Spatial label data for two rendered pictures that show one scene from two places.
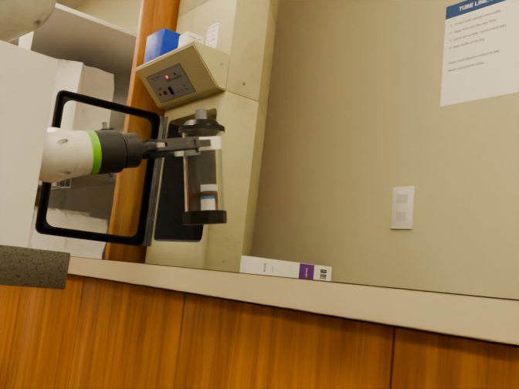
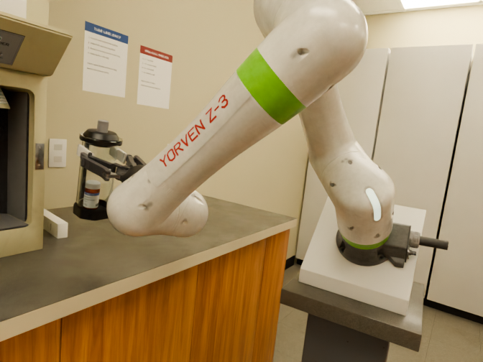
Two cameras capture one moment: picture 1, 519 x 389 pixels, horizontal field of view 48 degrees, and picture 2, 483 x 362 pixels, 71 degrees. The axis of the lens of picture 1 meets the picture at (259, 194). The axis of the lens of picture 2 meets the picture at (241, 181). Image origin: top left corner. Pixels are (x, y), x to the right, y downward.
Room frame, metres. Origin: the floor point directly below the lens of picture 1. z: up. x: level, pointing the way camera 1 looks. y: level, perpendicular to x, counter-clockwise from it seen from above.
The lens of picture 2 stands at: (1.27, 1.15, 1.32)
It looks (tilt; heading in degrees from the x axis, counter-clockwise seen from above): 8 degrees down; 251
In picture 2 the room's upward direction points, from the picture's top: 6 degrees clockwise
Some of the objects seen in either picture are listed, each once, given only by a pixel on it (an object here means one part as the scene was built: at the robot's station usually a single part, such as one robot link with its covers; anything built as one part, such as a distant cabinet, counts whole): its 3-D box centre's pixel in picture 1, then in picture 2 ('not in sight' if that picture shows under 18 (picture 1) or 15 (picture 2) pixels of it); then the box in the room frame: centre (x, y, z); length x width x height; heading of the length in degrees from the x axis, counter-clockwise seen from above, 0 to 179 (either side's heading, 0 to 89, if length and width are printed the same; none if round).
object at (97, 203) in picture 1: (101, 170); not in sight; (1.63, 0.45, 1.19); 0.30 x 0.01 x 0.40; 121
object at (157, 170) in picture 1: (155, 180); not in sight; (1.71, 0.31, 1.19); 0.03 x 0.02 x 0.39; 38
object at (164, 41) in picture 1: (168, 52); not in sight; (1.63, 0.31, 1.56); 0.10 x 0.10 x 0.09; 38
